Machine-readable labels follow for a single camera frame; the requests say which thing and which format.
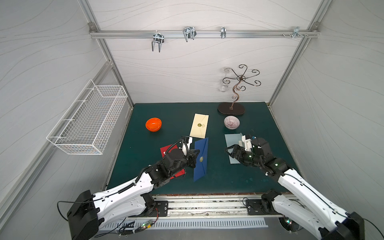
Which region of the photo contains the light blue envelope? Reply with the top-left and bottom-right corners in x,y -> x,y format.
225,133 -> 243,165

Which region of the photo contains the dark blue envelope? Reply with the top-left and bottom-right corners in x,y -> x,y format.
194,138 -> 209,182

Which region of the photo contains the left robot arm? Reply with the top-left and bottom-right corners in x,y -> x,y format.
67,149 -> 200,240

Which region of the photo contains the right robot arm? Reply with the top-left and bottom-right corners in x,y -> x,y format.
226,136 -> 365,240

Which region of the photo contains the red envelope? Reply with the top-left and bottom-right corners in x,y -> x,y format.
160,145 -> 186,180

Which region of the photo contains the cream envelope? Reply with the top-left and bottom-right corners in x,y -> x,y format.
190,114 -> 209,139

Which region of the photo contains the striped ceramic bowl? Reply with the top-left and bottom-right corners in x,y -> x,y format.
224,116 -> 240,130

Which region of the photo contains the orange plastic bowl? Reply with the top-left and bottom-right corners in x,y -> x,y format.
145,118 -> 162,132

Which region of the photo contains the dark jewelry stand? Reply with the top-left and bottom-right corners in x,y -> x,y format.
218,64 -> 262,116

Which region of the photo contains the metal hook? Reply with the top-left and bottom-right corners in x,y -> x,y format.
282,27 -> 309,39
152,33 -> 165,53
183,27 -> 197,42
221,27 -> 227,39

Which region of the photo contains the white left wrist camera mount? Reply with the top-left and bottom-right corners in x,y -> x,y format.
179,136 -> 193,156

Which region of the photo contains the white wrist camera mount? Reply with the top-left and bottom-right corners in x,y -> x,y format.
242,135 -> 255,152
179,136 -> 193,156

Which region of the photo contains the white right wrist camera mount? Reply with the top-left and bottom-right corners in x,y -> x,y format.
242,135 -> 255,152

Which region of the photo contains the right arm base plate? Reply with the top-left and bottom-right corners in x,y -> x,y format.
243,198 -> 270,216

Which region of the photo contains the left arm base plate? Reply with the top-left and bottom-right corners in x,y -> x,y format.
140,201 -> 169,218

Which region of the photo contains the white wire basket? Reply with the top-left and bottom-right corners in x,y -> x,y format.
46,80 -> 128,155

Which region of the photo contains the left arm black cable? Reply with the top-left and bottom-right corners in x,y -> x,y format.
56,200 -> 97,223

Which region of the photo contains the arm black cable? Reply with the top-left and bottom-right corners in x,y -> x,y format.
56,200 -> 97,223
362,218 -> 384,240

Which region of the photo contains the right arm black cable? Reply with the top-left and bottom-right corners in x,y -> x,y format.
362,218 -> 384,240

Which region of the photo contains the aluminium crossbar rail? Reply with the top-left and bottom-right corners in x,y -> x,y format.
90,29 -> 321,39

